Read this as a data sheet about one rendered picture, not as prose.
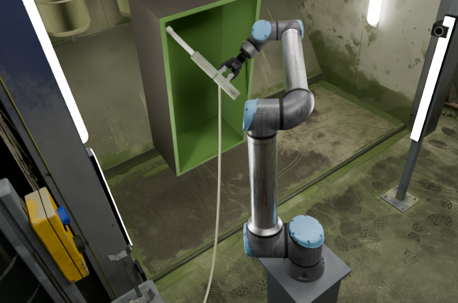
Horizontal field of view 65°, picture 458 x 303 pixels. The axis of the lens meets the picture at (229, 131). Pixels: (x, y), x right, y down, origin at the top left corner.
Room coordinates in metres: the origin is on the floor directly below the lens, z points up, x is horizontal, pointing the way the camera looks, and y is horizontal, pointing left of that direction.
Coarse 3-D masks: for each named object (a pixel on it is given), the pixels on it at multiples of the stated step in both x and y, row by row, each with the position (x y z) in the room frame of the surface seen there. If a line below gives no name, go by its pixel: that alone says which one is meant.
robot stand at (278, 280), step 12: (324, 252) 0.99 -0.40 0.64; (264, 264) 0.96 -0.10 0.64; (276, 264) 0.95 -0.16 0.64; (336, 264) 0.92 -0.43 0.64; (276, 276) 0.89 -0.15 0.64; (288, 276) 0.89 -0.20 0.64; (324, 276) 0.87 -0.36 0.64; (336, 276) 0.86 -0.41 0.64; (276, 288) 0.90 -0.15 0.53; (288, 288) 0.83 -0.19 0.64; (300, 288) 0.83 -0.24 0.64; (312, 288) 0.82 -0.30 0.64; (324, 288) 0.82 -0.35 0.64; (336, 288) 0.86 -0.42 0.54; (276, 300) 0.90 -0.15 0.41; (288, 300) 0.83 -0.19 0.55; (300, 300) 0.77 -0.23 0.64; (312, 300) 0.77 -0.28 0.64; (324, 300) 0.83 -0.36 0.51; (336, 300) 0.87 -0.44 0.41
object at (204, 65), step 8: (168, 32) 1.69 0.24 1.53; (192, 56) 1.64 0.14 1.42; (200, 56) 1.64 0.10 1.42; (200, 64) 1.62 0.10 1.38; (208, 64) 1.62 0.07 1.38; (208, 72) 1.60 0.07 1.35; (216, 72) 1.60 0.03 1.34; (216, 80) 1.58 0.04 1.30; (224, 80) 1.58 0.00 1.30; (224, 88) 1.56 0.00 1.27; (232, 88) 1.56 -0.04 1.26; (232, 96) 1.54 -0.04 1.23
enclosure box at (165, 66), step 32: (128, 0) 1.90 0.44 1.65; (160, 0) 1.78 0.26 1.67; (192, 0) 1.78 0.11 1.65; (224, 0) 1.80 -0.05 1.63; (256, 0) 1.96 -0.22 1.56; (160, 32) 1.62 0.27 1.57; (192, 32) 2.16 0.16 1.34; (224, 32) 2.26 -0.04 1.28; (160, 64) 1.69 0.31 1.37; (192, 64) 2.19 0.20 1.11; (160, 96) 1.78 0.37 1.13; (192, 96) 2.23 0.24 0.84; (224, 96) 2.32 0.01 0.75; (160, 128) 1.89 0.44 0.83; (192, 128) 2.27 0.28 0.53; (224, 128) 2.26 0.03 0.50; (192, 160) 1.95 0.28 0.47
